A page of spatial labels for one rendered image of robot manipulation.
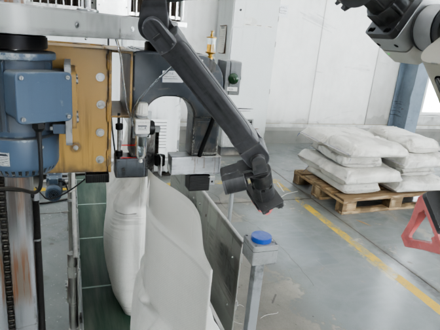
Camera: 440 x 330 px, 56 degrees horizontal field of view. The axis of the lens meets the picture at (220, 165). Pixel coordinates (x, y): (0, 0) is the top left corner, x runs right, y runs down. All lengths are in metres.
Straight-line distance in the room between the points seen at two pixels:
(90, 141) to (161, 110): 2.86
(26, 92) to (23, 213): 0.50
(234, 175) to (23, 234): 0.60
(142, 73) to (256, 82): 3.94
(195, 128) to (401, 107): 5.94
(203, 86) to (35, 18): 0.34
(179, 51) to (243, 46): 4.01
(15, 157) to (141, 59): 0.39
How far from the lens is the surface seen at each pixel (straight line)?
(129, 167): 1.12
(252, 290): 1.29
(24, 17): 0.85
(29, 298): 1.36
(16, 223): 1.24
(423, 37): 0.90
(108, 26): 0.96
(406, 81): 6.90
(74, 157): 1.11
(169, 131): 4.00
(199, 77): 0.88
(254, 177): 1.02
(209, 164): 1.17
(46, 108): 0.82
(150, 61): 1.07
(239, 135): 0.94
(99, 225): 2.29
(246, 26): 4.85
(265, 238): 1.20
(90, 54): 1.06
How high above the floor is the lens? 1.40
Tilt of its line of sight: 18 degrees down
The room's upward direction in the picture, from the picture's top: 5 degrees clockwise
